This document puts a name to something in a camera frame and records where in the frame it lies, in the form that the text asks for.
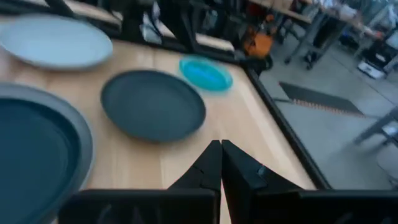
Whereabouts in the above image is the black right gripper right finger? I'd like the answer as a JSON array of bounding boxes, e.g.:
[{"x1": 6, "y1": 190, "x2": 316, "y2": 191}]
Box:
[{"x1": 221, "y1": 139, "x2": 398, "y2": 224}]

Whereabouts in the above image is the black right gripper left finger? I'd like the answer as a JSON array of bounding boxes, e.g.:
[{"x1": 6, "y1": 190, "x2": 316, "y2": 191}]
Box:
[{"x1": 58, "y1": 139, "x2": 222, "y2": 224}]

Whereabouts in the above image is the medium dark grey plastic plate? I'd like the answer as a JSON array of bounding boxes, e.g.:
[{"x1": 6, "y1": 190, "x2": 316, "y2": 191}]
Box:
[{"x1": 99, "y1": 69, "x2": 207, "y2": 143}]

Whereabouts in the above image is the light grey plastic plate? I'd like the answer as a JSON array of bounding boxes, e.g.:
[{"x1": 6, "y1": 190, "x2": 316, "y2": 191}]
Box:
[{"x1": 0, "y1": 14, "x2": 114, "y2": 71}]

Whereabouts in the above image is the teal translucent plastic plate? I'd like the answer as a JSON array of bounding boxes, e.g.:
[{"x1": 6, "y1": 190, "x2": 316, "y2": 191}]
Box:
[{"x1": 178, "y1": 55, "x2": 234, "y2": 93}]

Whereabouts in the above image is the black hazard-striped floor mat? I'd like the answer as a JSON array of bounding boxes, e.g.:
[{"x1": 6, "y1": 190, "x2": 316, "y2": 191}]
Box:
[{"x1": 279, "y1": 81, "x2": 366, "y2": 118}]

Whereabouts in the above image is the orange vacuum cleaner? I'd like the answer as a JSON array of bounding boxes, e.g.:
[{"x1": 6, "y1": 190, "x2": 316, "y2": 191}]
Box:
[{"x1": 242, "y1": 27, "x2": 275, "y2": 60}]

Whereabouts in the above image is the large dark grey plastic plate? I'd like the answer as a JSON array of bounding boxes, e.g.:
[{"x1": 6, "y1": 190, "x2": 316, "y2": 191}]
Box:
[{"x1": 0, "y1": 82, "x2": 95, "y2": 224}]

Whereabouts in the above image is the white box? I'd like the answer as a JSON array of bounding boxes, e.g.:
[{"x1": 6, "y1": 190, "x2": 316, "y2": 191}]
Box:
[{"x1": 357, "y1": 60, "x2": 387, "y2": 79}]

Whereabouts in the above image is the grey work table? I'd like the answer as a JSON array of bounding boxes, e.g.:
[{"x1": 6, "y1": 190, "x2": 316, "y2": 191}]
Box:
[{"x1": 248, "y1": 0, "x2": 374, "y2": 71}]

